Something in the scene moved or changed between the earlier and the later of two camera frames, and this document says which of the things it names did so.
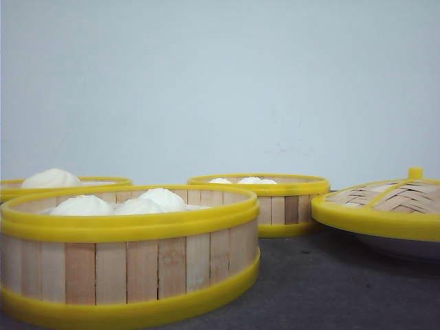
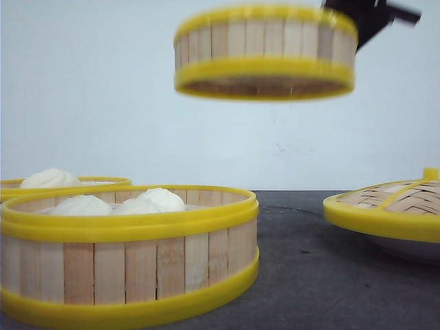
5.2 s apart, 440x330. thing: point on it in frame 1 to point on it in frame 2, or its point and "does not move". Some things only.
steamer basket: [86, 181] does not move
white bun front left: [82, 205] does not move
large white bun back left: [51, 178] does not move
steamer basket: [284, 200] to [266, 52]
